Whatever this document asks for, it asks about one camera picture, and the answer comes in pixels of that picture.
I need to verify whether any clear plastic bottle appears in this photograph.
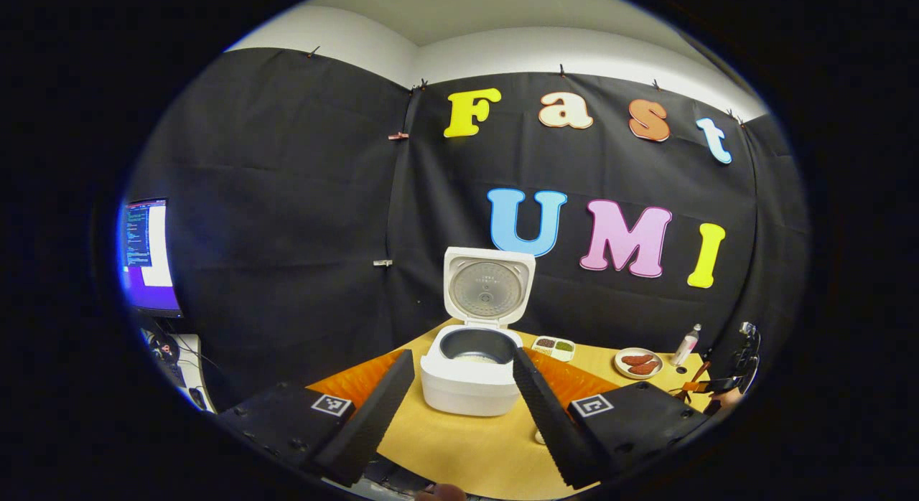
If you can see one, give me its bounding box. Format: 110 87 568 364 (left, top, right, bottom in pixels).
673 324 701 367

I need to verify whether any white round plate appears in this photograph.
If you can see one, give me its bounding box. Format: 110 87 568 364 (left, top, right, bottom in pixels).
614 347 664 380

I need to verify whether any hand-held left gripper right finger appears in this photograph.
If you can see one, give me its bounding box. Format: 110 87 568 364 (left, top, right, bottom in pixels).
512 347 719 489

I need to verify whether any white divided condiment dish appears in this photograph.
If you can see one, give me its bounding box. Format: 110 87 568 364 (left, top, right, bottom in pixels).
531 336 577 362

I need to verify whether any black backdrop cloth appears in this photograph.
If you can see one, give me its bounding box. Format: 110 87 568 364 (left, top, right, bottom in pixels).
126 47 811 416

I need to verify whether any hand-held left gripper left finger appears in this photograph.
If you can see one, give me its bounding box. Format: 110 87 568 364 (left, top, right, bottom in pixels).
215 349 416 487

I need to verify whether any white side desk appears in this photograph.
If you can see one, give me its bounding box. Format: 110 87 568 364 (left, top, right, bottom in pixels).
140 327 216 414

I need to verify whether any white rice cooker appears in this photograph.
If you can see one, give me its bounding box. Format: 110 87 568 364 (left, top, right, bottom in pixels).
420 246 537 417

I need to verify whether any computer monitor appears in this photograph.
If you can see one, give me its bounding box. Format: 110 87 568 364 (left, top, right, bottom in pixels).
118 197 184 319

